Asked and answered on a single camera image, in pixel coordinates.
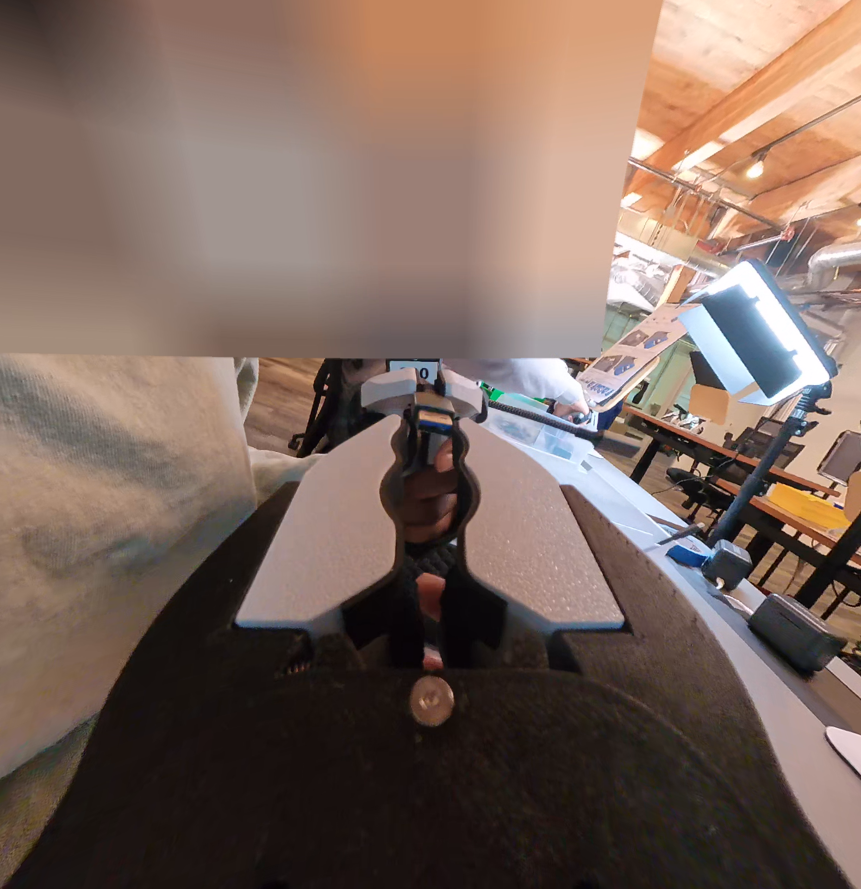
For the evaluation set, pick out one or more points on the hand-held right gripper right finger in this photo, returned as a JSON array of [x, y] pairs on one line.
[[541, 549]]

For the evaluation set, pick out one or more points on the instruction sheet stand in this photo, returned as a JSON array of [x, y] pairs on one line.
[[639, 347]]

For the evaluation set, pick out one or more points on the dark grey power adapter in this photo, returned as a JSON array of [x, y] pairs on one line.
[[728, 564], [795, 632]]

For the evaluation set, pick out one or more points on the person's left hand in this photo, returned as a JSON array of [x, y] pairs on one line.
[[430, 493]]

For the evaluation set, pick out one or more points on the black light stand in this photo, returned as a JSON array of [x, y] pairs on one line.
[[757, 479]]

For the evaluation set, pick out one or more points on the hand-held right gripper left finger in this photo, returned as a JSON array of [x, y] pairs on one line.
[[319, 549]]

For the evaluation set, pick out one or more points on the small framed monitor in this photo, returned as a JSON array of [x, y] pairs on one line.
[[841, 455]]

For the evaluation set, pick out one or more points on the clear plastic bin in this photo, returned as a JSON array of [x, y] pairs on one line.
[[534, 444]]

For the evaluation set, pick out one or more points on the led light panel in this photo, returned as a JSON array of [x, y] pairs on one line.
[[771, 312]]

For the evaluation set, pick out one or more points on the yellow plastic bin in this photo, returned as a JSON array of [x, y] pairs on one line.
[[805, 503]]

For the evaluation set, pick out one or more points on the black office chair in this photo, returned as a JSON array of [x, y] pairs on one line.
[[330, 403]]

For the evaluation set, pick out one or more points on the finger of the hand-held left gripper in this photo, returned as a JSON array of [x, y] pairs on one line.
[[389, 389], [465, 396]]

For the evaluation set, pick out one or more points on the silver air duct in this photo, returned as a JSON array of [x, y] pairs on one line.
[[847, 260]]

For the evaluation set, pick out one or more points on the instruction sheet on board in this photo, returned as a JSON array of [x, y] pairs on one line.
[[857, 753]]

